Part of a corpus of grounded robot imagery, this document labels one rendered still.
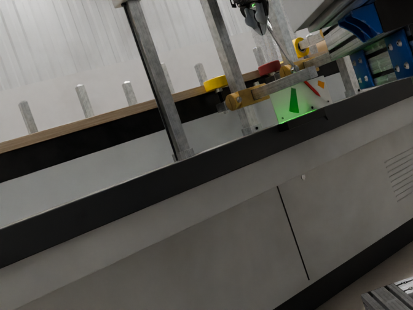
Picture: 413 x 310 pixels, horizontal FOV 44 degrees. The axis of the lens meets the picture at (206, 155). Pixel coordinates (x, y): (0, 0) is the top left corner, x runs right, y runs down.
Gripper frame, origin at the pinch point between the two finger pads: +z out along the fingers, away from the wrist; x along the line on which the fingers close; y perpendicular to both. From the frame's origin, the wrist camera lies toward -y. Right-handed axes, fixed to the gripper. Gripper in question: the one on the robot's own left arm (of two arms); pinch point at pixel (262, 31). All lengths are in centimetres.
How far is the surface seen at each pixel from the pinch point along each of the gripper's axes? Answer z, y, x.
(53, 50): -193, -450, -598
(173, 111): 15.0, 30.6, -18.1
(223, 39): -1.5, 7.3, -9.5
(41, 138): 11, 52, -48
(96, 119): 10, 36, -42
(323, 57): 12.7, -16.0, 9.2
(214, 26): -5.7, 8.2, -10.4
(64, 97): -111, -443, -601
